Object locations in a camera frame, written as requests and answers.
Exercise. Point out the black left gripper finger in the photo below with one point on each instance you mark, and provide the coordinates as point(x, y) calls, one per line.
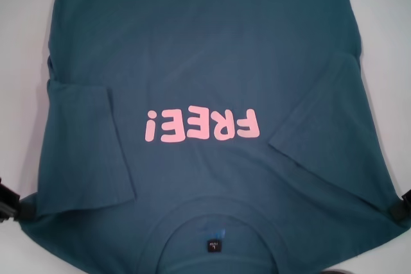
point(5, 217)
point(13, 201)

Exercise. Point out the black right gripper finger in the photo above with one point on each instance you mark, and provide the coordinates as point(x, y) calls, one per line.
point(401, 212)

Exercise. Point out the blue t-shirt with pink print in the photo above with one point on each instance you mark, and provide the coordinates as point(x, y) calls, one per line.
point(205, 94)

